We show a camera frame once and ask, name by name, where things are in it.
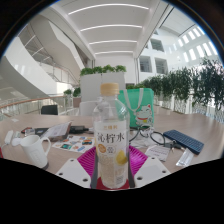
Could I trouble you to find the white planter cabinet with plants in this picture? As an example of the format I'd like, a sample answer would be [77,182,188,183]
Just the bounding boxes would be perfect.
[79,64,128,103]

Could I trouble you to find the flat round red coaster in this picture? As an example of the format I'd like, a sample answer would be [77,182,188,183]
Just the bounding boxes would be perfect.
[95,178,135,192]

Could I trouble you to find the black office chair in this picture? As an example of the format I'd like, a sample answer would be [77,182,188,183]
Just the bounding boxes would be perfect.
[40,104,59,116]

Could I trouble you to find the green tote bag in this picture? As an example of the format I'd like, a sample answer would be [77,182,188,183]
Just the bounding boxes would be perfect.
[118,87,155,129]

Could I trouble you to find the black power adapter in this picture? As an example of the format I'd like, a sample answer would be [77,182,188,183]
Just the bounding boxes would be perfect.
[68,125,90,135]

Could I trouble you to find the black cable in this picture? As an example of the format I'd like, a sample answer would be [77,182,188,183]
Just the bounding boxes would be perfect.
[129,126,183,149]

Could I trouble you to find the black notebook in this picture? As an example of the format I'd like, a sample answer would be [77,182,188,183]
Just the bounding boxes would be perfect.
[33,126,51,137]

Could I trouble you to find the white power strip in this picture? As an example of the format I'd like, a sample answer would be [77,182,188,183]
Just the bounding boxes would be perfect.
[3,129,15,145]

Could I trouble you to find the colourful sticker sheet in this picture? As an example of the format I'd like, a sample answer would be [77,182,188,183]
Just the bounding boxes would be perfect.
[51,134,95,154]

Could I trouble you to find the ceiling light strips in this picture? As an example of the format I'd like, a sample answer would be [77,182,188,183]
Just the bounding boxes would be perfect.
[67,3,150,56]

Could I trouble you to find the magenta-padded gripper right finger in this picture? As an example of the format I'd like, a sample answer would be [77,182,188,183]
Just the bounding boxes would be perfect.
[127,144,173,189]

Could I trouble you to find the white office chair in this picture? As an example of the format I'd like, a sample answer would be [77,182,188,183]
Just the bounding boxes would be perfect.
[79,100,101,117]

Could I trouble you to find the white paper card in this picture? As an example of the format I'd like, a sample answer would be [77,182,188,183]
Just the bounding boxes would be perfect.
[144,144,172,163]

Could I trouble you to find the dark blue flat keyboard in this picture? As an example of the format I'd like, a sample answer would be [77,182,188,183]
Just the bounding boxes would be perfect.
[163,129,205,155]

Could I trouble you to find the row of green potted plants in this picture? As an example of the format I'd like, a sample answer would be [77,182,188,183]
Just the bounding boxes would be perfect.
[126,58,224,113]

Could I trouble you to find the clear drink bottle yellow cap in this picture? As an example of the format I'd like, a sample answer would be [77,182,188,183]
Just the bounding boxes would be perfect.
[92,82,130,190]

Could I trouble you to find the open printed booklet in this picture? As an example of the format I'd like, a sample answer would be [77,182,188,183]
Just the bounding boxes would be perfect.
[41,121,73,142]

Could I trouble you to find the clear plastic packet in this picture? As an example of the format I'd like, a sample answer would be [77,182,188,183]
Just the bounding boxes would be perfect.
[175,147,194,168]

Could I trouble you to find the white ceramic mug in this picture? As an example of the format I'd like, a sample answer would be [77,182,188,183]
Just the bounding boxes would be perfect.
[19,134,52,170]

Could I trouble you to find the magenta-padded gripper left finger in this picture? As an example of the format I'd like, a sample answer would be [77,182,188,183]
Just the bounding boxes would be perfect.
[55,145,99,189]

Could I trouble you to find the small red black case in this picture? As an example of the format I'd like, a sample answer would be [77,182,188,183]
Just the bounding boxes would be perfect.
[20,126,34,135]

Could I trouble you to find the white computer mouse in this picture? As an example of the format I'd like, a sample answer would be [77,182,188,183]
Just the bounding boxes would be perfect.
[11,137,23,147]

